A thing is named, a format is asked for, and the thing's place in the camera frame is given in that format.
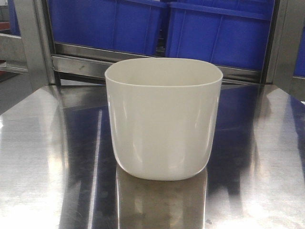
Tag blue crate behind left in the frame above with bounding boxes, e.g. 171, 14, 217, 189
48, 0, 167, 55

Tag steel upright post right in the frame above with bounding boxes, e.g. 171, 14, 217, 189
263, 0, 305, 100

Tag blue crate behind right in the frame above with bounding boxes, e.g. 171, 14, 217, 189
165, 0, 275, 71

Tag steel shelf frame rails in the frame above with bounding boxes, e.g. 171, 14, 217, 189
51, 42, 263, 83

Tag steel upright post left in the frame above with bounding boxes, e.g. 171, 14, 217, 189
14, 0, 56, 90

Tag white plastic bin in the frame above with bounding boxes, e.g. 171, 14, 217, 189
105, 58, 223, 181

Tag steel upright post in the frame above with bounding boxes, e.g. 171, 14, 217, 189
14, 0, 56, 90
263, 0, 305, 100

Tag blue crate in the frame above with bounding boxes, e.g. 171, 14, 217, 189
165, 0, 275, 71
48, 0, 167, 55

